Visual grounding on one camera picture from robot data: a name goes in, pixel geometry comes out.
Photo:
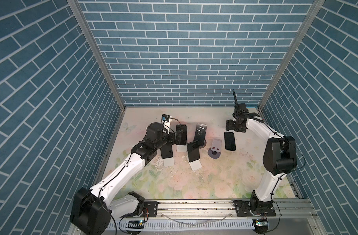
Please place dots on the white stand back centre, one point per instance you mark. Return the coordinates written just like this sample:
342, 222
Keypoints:
182, 149

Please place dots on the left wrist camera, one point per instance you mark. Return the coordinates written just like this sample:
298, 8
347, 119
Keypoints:
165, 119

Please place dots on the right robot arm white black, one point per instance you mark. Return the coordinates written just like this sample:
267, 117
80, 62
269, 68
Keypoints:
279, 159

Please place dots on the white stand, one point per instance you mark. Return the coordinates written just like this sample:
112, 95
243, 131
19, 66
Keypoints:
182, 149
195, 165
168, 162

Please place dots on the white stand front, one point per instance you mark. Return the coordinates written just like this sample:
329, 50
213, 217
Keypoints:
195, 165

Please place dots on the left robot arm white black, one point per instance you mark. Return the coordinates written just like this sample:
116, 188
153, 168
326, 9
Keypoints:
92, 210

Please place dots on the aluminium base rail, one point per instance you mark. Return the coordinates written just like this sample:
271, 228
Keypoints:
293, 216

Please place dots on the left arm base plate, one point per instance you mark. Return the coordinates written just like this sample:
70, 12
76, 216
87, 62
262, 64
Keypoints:
151, 206

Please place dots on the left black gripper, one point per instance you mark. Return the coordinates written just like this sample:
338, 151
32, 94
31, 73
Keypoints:
177, 137

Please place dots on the phone on dark round stand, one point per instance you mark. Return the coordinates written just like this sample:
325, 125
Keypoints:
200, 133

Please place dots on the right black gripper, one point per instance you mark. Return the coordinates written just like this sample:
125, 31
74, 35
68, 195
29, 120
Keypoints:
228, 126

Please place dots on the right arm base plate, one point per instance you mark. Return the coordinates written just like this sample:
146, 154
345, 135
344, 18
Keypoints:
253, 207

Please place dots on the white stand left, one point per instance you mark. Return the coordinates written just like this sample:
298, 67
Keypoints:
168, 162

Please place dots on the white slotted cable duct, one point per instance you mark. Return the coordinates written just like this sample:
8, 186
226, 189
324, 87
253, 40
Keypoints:
166, 225

